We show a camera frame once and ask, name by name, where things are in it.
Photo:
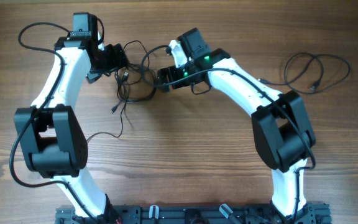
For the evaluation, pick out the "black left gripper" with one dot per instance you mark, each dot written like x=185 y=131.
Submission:
x=117 y=56

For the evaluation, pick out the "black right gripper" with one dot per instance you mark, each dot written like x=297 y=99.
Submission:
x=164 y=78

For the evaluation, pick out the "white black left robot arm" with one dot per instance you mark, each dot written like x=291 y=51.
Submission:
x=48 y=131

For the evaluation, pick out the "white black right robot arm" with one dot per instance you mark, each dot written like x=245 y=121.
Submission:
x=283 y=135

